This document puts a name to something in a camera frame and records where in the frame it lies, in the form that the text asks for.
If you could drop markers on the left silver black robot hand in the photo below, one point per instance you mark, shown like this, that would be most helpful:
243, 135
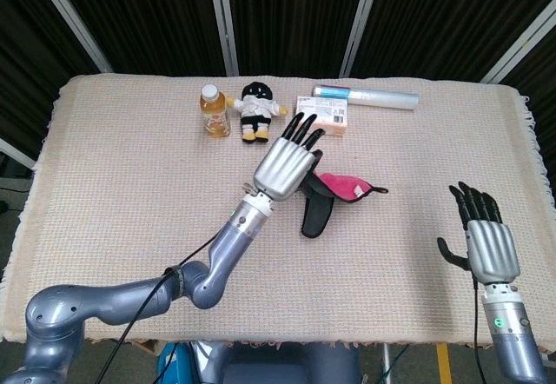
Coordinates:
280, 167

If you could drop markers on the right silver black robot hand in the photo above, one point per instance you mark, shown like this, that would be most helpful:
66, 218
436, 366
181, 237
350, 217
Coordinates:
493, 249

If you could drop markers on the pink cloth with black trim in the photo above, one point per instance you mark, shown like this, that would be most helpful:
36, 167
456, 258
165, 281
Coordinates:
343, 184

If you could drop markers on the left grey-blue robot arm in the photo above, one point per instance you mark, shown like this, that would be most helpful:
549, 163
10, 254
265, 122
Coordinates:
230, 245

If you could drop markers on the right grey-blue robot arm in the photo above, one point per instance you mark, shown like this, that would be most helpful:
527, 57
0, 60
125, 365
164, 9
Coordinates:
512, 336

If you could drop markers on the black white plush doll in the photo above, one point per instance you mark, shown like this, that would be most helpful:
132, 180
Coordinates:
256, 106

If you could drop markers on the orange tissue pack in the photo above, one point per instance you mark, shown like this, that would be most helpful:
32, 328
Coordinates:
332, 114

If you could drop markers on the yellow tea bottle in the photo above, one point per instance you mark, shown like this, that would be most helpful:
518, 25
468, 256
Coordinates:
214, 117

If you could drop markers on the clear plastic wrap roll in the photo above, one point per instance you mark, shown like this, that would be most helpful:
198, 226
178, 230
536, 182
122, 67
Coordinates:
382, 99

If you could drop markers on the metal table leg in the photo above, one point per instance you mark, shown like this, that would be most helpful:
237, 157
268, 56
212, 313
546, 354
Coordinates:
385, 364

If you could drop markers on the beige woven tablecloth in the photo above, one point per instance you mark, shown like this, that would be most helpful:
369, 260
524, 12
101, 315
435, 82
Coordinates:
108, 184

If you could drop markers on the grey robot torso base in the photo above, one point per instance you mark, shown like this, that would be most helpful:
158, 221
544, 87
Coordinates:
269, 366

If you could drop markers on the blue plastic base cover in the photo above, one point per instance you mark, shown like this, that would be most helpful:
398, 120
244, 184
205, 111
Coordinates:
169, 364

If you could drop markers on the white partition frame post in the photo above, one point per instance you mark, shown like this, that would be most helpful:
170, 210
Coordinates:
521, 51
221, 19
69, 15
360, 23
15, 151

